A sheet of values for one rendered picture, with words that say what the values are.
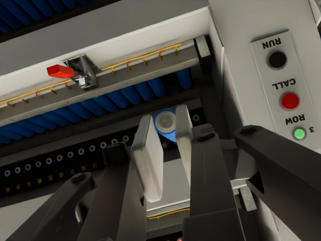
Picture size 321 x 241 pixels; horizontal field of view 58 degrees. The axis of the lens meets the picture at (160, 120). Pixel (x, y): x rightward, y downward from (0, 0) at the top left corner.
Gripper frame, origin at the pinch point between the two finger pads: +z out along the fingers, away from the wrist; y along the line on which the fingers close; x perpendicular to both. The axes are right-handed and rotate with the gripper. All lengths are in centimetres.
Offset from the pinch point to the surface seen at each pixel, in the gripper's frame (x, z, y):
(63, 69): 6.4, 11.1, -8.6
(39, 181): -9.4, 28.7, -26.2
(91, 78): 4.7, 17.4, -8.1
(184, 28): 6.9, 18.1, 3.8
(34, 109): 3.1, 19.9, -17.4
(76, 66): 6.6, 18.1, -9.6
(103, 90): 2.8, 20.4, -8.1
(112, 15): 10.6, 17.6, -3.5
